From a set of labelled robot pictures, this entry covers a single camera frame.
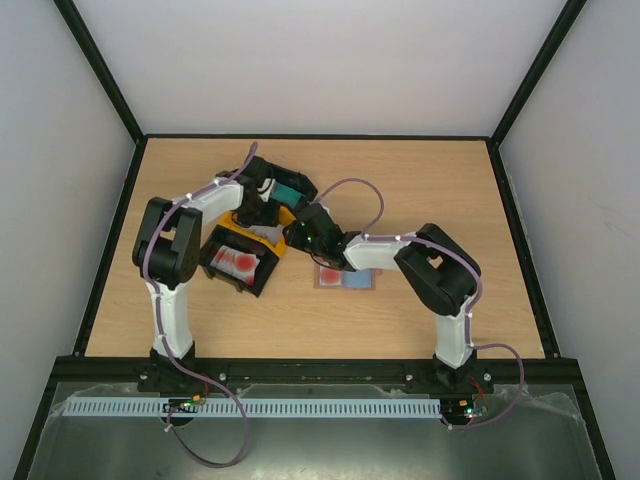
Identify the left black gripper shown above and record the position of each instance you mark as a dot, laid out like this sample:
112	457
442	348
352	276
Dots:
270	219

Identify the black bin with teal cards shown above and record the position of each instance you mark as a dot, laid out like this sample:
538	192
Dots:
259	169

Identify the red circle card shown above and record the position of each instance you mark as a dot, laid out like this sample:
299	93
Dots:
328	277

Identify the black bin with red cards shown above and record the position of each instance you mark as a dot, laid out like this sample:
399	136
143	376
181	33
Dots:
266	268

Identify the yellow plastic bin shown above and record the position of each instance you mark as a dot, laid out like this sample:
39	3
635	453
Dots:
286	217

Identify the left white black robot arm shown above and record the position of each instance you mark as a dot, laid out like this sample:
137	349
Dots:
167	254

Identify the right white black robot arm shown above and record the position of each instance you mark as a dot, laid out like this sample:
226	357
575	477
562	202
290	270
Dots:
446	280

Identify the white floral card stack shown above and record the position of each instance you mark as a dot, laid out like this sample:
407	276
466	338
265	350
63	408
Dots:
270	233

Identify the teal card stack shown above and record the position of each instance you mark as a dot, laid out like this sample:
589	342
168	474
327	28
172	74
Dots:
286	195

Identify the white red circle cards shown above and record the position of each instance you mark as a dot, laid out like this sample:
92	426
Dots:
235	263

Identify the light blue slotted cable duct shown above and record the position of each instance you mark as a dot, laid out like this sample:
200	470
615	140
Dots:
254	408

